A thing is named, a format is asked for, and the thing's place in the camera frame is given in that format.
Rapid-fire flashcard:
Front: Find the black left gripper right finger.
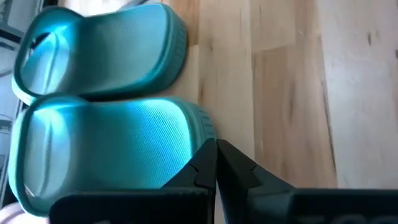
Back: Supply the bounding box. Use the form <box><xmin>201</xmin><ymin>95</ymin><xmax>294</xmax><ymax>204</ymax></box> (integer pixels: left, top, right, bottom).
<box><xmin>216</xmin><ymin>139</ymin><xmax>398</xmax><ymax>224</ymax></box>

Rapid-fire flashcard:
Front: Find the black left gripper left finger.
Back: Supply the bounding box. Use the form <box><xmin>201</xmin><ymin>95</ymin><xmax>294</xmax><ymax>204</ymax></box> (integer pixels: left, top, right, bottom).
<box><xmin>49</xmin><ymin>138</ymin><xmax>218</xmax><ymax>224</ymax></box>

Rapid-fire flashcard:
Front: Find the black aluminium rig frame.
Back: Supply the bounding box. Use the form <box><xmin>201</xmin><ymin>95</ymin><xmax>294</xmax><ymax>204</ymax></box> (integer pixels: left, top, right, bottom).
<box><xmin>0</xmin><ymin>23</ymin><xmax>25</xmax><ymax>43</ymax></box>

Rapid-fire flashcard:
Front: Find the green rubber slide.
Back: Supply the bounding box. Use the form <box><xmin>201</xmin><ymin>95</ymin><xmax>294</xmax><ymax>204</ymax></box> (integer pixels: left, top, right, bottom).
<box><xmin>6</xmin><ymin>94</ymin><xmax>218</xmax><ymax>218</ymax></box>
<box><xmin>11</xmin><ymin>2</ymin><xmax>189</xmax><ymax>107</ymax></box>

